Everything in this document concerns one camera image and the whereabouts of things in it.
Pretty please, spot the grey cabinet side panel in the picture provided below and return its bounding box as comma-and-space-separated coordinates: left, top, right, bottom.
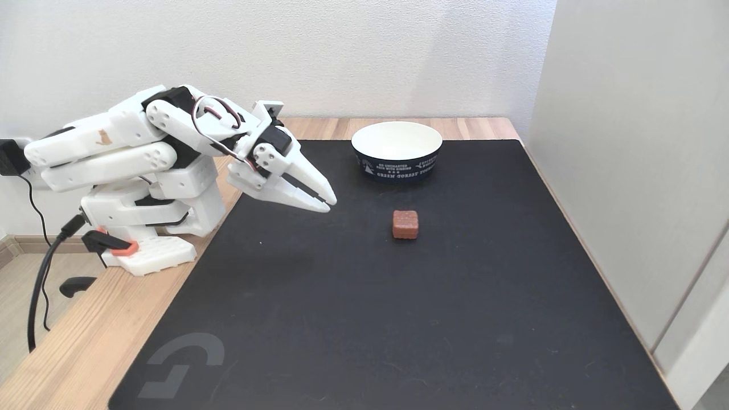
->
524, 0, 729, 351

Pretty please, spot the thin black adapter cable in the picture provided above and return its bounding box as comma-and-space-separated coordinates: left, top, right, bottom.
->
17, 174, 52, 332

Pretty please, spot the brown cube toy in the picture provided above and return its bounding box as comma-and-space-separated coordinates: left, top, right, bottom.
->
392, 210, 419, 240

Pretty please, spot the thick black power cable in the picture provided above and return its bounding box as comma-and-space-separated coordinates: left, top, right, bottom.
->
27, 214, 87, 352

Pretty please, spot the black and orange clamp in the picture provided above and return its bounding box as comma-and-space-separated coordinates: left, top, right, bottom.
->
59, 227, 139, 298

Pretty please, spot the black desk mat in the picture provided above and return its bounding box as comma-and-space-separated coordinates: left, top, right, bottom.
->
108, 140, 678, 410

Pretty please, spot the red black wrist servo wire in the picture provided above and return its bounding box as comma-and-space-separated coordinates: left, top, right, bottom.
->
192, 95, 263, 171

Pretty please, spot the dark blue paper bowl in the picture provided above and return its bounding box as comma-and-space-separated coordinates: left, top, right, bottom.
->
351, 121, 444, 182

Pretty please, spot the black power adapter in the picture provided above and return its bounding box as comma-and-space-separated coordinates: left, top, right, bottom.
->
0, 140, 30, 176

